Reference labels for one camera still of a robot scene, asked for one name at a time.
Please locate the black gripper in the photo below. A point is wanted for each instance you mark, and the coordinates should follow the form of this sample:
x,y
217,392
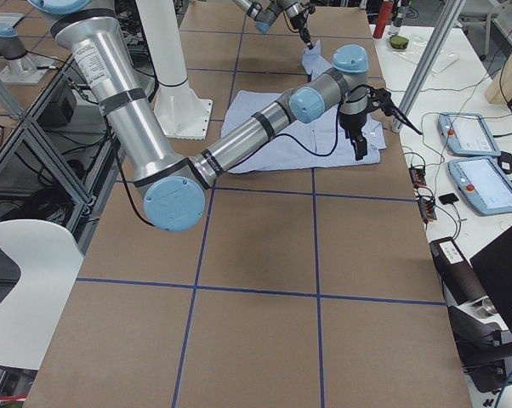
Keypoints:
x,y
352,123
300,22

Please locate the light blue striped shirt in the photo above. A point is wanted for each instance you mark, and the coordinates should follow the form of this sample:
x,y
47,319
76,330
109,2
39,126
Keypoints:
x,y
299,145

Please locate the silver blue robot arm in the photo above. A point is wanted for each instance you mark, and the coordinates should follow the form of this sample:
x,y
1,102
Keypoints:
x,y
296,14
172,186

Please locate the orange black usb hub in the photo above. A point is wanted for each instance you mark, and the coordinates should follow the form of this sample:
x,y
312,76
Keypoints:
x,y
417,176
426,206

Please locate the red cylinder bottle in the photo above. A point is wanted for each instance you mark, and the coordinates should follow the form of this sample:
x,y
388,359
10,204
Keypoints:
x,y
383,18

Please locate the olive green cloth pouch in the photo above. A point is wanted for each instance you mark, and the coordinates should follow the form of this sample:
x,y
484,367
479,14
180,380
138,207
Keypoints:
x,y
398,42

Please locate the upper blue teach pendant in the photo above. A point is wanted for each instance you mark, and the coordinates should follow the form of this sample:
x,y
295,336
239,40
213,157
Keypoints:
x,y
467,135

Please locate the blue teach pendant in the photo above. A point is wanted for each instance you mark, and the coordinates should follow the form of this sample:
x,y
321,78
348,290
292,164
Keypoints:
x,y
467,135
483,184

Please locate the lower blue teach pendant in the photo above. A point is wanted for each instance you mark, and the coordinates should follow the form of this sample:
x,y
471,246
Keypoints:
x,y
483,184

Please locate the black box with white label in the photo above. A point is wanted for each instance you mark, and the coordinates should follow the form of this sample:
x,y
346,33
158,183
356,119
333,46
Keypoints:
x,y
455,271

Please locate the black monitor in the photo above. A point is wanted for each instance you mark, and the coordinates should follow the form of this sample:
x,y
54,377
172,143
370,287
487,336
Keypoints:
x,y
493,268

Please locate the white moulded chair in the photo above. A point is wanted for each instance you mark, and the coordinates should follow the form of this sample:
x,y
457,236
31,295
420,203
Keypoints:
x,y
49,260

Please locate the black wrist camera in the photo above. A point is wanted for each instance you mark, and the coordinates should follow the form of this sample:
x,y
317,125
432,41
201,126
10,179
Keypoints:
x,y
379,99

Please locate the aluminium frame post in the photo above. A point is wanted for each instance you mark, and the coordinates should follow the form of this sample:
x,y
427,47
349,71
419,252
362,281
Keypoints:
x,y
437,39

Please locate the aluminium side frame rail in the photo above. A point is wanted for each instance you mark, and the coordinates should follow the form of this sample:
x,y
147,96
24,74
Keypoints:
x,y
73,163

